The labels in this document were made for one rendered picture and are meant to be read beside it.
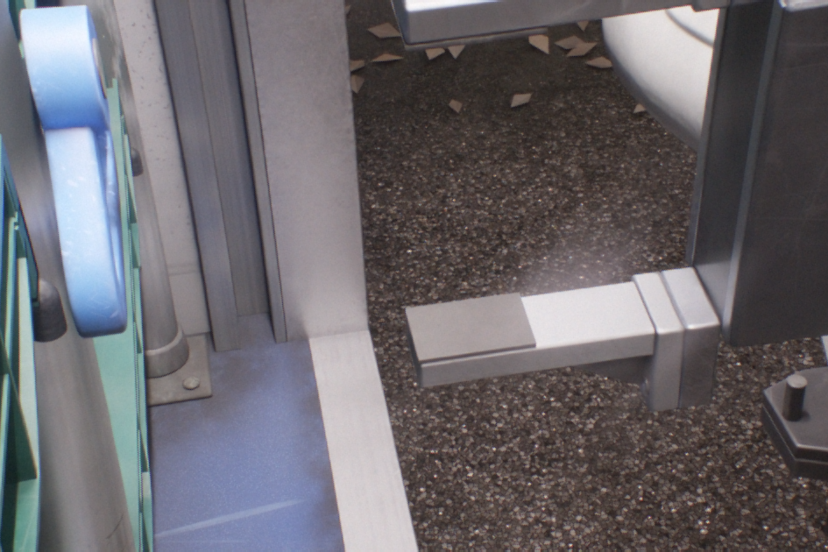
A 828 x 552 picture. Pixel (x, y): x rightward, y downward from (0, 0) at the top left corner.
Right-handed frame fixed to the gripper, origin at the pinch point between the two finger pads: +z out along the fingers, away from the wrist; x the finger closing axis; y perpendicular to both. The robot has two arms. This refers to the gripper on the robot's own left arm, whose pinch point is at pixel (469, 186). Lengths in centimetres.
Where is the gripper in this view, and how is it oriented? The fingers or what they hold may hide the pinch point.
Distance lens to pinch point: 48.3
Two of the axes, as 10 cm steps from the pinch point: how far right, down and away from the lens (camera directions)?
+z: -9.8, 1.4, -1.2
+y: 1.8, 6.5, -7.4
